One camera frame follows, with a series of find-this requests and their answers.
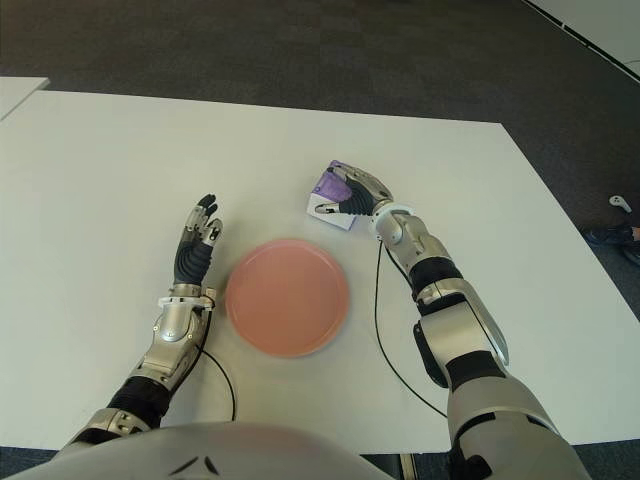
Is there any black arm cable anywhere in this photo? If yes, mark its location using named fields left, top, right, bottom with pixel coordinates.
left=373, top=239, right=449, bottom=419
left=192, top=309, right=236, bottom=421

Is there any silver robot torso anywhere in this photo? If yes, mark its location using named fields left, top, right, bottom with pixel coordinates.
left=0, top=420, right=401, bottom=480

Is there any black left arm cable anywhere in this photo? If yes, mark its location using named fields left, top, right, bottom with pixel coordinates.
left=192, top=309, right=236, bottom=421

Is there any white side table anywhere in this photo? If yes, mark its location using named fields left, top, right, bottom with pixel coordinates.
left=0, top=76, right=50, bottom=121

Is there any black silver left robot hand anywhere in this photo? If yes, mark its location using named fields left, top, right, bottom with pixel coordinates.
left=172, top=193, right=225, bottom=287

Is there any purple white tissue paper pack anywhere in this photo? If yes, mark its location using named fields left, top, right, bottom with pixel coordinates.
left=306, top=159, right=359, bottom=232

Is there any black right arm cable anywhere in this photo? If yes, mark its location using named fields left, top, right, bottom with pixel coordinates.
left=373, top=239, right=449, bottom=419

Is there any white table with dark edge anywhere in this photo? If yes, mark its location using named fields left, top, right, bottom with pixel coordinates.
left=522, top=0, right=640, bottom=84

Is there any dark shoe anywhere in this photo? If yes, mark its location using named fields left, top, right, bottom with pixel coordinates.
left=582, top=224, right=640, bottom=261

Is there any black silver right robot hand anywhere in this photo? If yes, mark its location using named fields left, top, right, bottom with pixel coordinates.
left=312, top=166, right=395, bottom=217

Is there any round pink plate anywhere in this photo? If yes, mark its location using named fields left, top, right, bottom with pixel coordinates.
left=224, top=238, right=351, bottom=358

